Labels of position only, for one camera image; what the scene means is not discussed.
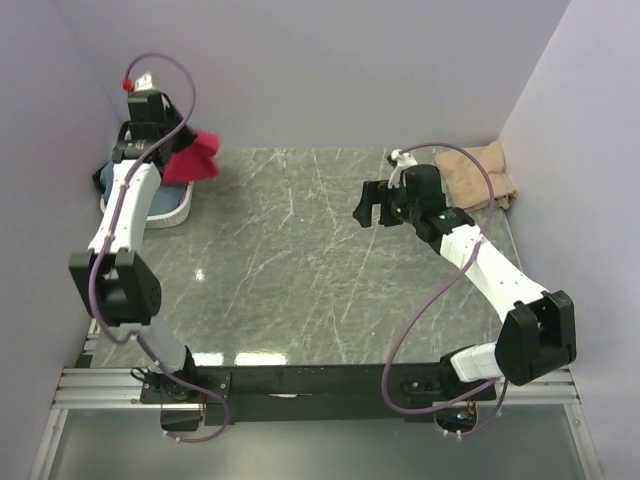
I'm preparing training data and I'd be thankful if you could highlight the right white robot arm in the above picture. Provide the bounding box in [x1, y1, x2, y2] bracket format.
[353, 165, 577, 386]

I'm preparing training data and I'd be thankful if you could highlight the white laundry basket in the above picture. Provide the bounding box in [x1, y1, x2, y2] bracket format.
[99, 124, 195, 230]

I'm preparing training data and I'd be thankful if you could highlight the black garment in basket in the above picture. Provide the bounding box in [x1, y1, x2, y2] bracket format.
[92, 167, 106, 195]

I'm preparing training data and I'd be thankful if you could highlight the aluminium frame rail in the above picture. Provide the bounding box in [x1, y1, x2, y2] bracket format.
[52, 319, 581, 409]

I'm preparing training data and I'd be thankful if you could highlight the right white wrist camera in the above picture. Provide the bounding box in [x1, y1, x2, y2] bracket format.
[387, 149, 417, 188]

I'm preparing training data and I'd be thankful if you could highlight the red t shirt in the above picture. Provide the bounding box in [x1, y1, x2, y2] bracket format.
[162, 130, 219, 185]

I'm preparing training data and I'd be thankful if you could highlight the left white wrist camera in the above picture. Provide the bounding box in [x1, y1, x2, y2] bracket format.
[122, 72, 156, 93]

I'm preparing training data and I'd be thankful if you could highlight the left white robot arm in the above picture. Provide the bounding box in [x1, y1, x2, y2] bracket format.
[69, 89, 197, 394]

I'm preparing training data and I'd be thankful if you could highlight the beige folded t shirt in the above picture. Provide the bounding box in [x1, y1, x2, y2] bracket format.
[435, 141, 517, 211]

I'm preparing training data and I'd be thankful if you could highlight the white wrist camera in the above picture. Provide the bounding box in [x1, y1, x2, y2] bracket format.
[122, 72, 156, 93]
[387, 149, 417, 188]

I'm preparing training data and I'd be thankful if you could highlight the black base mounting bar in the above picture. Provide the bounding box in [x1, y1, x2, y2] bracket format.
[139, 363, 499, 431]

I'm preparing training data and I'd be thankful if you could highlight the teal blue t shirt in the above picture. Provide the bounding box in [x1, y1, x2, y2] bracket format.
[101, 162, 188, 217]

